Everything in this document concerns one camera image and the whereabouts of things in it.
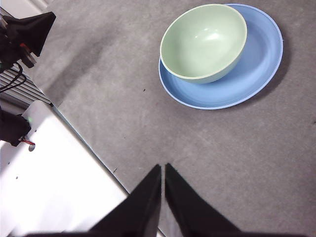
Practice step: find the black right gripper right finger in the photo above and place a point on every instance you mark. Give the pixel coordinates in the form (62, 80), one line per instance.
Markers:
(187, 212)

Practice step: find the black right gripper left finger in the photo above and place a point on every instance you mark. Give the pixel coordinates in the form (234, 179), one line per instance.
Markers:
(138, 212)

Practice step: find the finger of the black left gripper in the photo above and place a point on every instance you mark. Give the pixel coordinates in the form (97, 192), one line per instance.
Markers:
(37, 29)

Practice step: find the blue round plate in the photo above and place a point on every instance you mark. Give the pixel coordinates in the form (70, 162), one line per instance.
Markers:
(217, 96)

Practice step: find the green ribbed bowl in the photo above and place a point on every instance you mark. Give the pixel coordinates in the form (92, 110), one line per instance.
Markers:
(202, 44)

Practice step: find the grey ribbed aluminium rail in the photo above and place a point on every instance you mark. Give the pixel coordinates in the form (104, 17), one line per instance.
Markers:
(29, 93)

